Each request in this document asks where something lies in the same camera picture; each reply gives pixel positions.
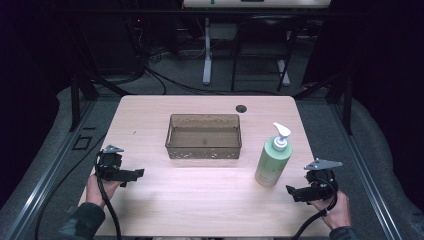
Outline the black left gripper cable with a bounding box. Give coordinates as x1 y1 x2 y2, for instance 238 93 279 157
94 150 123 240

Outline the aluminium floor rail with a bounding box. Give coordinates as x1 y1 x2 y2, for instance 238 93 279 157
0 99 98 240
328 99 403 240

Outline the person's right hand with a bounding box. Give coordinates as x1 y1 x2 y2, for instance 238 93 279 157
309 191 352 232

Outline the black metal stand frame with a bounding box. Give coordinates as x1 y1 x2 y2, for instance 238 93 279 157
293 71 355 136
68 71 133 133

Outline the transparent brown plastic bin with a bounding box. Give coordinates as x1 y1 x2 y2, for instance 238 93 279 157
164 113 243 160

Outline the dark computer tower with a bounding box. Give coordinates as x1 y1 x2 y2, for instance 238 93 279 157
81 11 146 77

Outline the black floor cable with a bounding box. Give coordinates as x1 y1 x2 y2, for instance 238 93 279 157
33 132 108 240

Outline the person's left hand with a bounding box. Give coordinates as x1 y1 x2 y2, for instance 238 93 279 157
85 174 122 210

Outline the black metal chair frame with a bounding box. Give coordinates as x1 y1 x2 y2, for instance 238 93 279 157
230 13 303 93

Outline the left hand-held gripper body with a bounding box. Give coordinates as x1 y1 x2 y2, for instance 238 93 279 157
94 144 126 183

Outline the green pump bottle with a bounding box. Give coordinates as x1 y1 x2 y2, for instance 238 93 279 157
254 121 294 188

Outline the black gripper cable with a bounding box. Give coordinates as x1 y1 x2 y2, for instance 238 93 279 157
290 179 339 240
94 150 123 240

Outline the white desk with legs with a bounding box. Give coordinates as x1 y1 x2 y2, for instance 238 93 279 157
182 0 332 86

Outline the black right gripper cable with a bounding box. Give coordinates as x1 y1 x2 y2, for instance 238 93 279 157
290 179 339 240

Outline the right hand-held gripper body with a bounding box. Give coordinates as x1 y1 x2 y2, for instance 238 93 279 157
303 157 344 202

